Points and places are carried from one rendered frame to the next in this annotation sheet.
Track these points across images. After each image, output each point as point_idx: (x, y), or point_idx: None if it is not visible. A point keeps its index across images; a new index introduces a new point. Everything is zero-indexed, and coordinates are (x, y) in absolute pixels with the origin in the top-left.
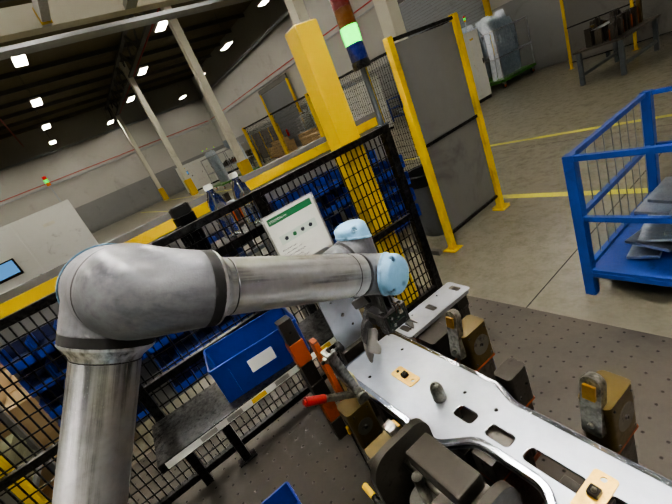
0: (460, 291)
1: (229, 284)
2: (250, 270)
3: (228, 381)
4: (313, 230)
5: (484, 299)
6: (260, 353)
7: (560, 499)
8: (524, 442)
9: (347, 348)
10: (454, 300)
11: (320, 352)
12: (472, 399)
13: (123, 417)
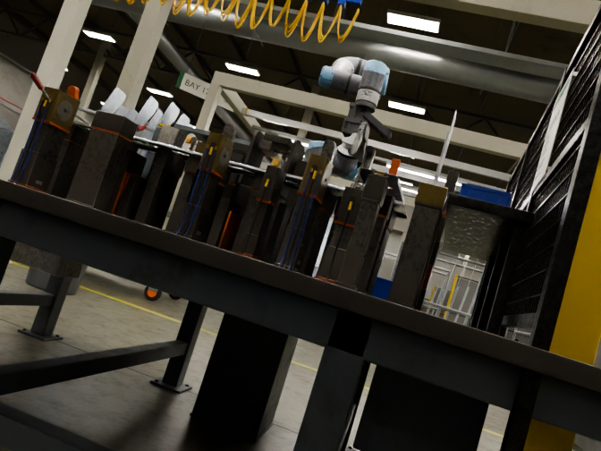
0: (368, 172)
1: (332, 65)
2: (335, 63)
3: None
4: (556, 121)
5: (412, 309)
6: None
7: (235, 168)
8: (254, 170)
9: None
10: (364, 175)
11: (376, 152)
12: (291, 178)
13: None
